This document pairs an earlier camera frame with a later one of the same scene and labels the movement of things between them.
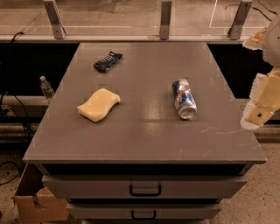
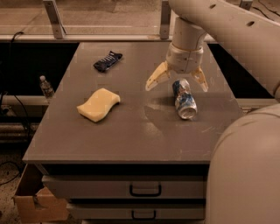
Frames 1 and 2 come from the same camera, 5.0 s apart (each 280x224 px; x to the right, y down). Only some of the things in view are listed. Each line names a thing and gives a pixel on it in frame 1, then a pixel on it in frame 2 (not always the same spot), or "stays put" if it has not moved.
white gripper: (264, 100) to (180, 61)
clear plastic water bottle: (47, 88) stays put
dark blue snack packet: (108, 61) stays put
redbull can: (185, 101) stays put
